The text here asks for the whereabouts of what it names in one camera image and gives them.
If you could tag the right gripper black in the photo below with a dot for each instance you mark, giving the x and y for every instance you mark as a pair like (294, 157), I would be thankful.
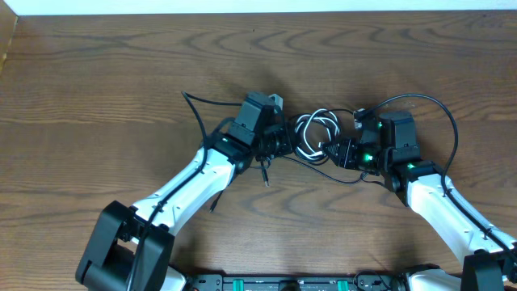
(337, 153)

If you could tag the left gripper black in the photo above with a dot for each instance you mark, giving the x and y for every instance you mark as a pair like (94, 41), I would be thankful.
(285, 142)

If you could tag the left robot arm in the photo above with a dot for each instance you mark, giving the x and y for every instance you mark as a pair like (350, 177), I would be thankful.
(130, 246)

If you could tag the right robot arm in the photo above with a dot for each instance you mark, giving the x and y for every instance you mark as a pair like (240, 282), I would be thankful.
(388, 147)

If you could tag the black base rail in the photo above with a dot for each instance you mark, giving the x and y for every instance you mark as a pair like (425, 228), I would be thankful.
(291, 283)

